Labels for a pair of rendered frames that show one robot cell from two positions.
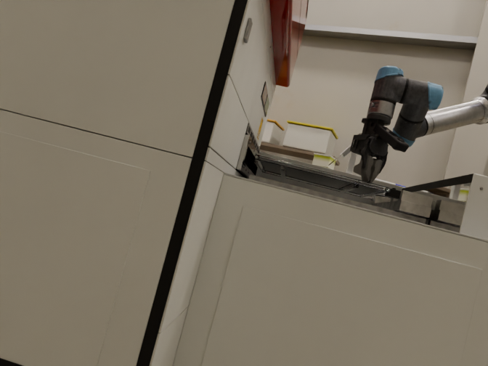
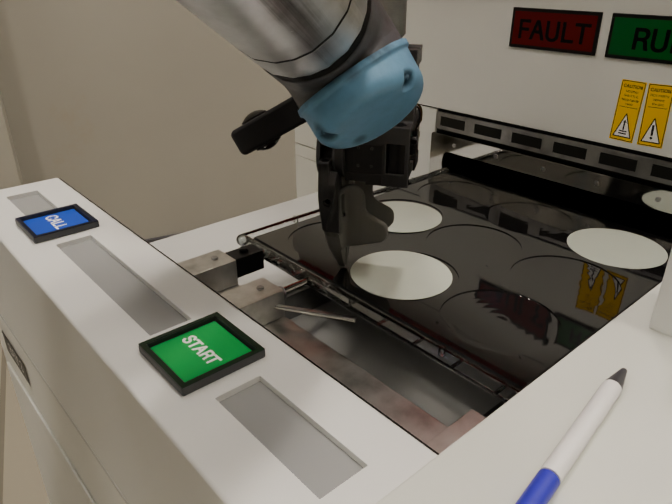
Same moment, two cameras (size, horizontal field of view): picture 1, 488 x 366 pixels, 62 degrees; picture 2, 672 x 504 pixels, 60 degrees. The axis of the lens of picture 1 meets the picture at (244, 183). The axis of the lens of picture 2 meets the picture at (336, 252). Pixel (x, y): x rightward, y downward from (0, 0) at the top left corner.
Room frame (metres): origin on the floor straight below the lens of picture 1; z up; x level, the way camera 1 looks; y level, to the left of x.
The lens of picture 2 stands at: (1.53, -0.74, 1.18)
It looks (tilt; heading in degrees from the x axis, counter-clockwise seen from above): 26 degrees down; 132
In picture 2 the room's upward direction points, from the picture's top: straight up
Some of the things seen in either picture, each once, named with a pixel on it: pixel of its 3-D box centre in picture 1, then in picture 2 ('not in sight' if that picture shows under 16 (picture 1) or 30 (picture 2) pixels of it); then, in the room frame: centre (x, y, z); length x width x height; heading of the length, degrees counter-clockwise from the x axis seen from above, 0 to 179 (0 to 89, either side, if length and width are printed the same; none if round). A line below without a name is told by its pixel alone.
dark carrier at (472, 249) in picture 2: (315, 178); (472, 245); (1.26, -0.21, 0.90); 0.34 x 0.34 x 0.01; 83
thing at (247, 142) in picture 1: (250, 162); (560, 197); (1.27, 0.00, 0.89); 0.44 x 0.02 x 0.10; 173
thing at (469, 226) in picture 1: (441, 210); (131, 355); (1.15, -0.56, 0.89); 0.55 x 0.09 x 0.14; 173
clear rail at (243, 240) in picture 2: (372, 192); (351, 303); (1.24, -0.39, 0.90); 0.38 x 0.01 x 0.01; 173
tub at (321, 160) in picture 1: (323, 163); not in sight; (1.63, -0.29, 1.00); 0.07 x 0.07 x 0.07; 57
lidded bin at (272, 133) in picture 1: (258, 132); not in sight; (4.27, -0.02, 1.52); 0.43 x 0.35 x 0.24; 68
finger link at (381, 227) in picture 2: (368, 172); (357, 230); (1.22, -0.36, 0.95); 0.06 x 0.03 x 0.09; 28
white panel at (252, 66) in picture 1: (250, 108); (467, 81); (1.10, 0.03, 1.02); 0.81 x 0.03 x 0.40; 173
